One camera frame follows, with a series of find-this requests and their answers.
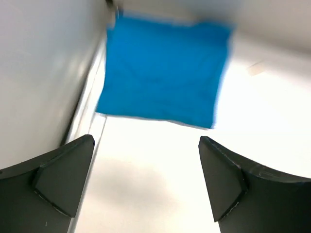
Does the blue t shirt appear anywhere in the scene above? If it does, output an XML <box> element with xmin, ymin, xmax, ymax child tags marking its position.
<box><xmin>97</xmin><ymin>13</ymin><xmax>232</xmax><ymax>129</ymax></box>

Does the aluminium frame rail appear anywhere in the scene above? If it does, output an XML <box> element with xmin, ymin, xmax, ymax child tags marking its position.
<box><xmin>65</xmin><ymin>39</ymin><xmax>106</xmax><ymax>143</ymax></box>

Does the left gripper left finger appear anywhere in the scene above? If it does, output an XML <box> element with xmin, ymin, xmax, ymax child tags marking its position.
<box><xmin>0</xmin><ymin>134</ymin><xmax>95</xmax><ymax>233</ymax></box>

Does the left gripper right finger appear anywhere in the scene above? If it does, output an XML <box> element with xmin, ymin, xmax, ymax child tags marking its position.
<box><xmin>199</xmin><ymin>136</ymin><xmax>311</xmax><ymax>233</ymax></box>

